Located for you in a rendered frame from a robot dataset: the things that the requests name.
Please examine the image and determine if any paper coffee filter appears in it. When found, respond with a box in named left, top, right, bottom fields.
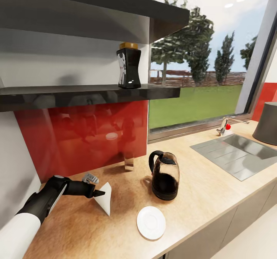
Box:
left=94, top=183, right=112, bottom=216

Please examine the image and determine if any saucer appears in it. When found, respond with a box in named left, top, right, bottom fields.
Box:
left=137, top=206, right=166, bottom=239

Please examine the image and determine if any electric kettle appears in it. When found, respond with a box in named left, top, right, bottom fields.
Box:
left=149, top=150, right=180, bottom=201

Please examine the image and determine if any bottle of coffee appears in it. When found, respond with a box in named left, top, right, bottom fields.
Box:
left=116, top=42, right=141, bottom=89

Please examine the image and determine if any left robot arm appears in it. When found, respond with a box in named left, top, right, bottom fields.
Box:
left=0, top=172, right=105, bottom=259

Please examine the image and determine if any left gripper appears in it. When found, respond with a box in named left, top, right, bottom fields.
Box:
left=73, top=181, right=105, bottom=199

